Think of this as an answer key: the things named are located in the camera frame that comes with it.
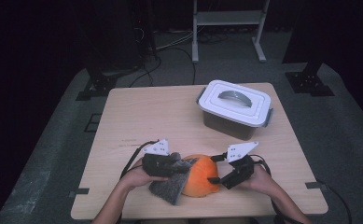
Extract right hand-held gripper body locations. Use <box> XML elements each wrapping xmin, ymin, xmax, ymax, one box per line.
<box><xmin>220</xmin><ymin>141</ymin><xmax>259</xmax><ymax>190</ymax></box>

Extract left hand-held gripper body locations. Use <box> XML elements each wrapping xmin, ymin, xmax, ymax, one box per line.
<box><xmin>142</xmin><ymin>138</ymin><xmax>173</xmax><ymax>178</ymax></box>

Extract orange plush toy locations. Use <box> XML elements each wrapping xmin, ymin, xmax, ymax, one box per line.
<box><xmin>181</xmin><ymin>154</ymin><xmax>221</xmax><ymax>199</ymax></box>

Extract grey cloth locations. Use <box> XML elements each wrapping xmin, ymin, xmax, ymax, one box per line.
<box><xmin>148</xmin><ymin>152</ymin><xmax>200</xmax><ymax>206</ymax></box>

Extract clear plastic storage box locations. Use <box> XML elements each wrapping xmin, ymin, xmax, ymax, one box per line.
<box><xmin>202</xmin><ymin>110</ymin><xmax>258</xmax><ymax>141</ymax></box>

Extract white lid with grey handle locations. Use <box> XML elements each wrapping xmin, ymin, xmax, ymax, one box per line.
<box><xmin>196</xmin><ymin>79</ymin><xmax>274</xmax><ymax>128</ymax></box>

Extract person's left hand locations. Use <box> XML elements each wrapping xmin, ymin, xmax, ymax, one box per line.
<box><xmin>119</xmin><ymin>158</ymin><xmax>168</xmax><ymax>191</ymax></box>

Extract person's right hand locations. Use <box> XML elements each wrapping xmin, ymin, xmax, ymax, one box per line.
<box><xmin>246</xmin><ymin>169</ymin><xmax>280</xmax><ymax>201</ymax></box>

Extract black stand base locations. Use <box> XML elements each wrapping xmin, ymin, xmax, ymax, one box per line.
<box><xmin>285</xmin><ymin>62</ymin><xmax>336</xmax><ymax>97</ymax></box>
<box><xmin>76</xmin><ymin>74</ymin><xmax>119</xmax><ymax>102</ymax></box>

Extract black equipment stand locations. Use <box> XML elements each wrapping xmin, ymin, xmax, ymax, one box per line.
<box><xmin>132</xmin><ymin>0</ymin><xmax>159</xmax><ymax>61</ymax></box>

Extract white metal stand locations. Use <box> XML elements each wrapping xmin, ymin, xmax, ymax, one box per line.
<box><xmin>191</xmin><ymin>0</ymin><xmax>271</xmax><ymax>64</ymax></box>

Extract right hand-held gripper cable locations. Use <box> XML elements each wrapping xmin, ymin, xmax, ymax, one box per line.
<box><xmin>249</xmin><ymin>154</ymin><xmax>296</xmax><ymax>224</ymax></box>

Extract thin black floor cable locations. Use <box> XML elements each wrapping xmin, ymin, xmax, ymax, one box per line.
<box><xmin>325</xmin><ymin>183</ymin><xmax>354</xmax><ymax>224</ymax></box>

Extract white floor cables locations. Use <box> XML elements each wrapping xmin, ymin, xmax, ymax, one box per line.
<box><xmin>155</xmin><ymin>30</ymin><xmax>196</xmax><ymax>51</ymax></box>

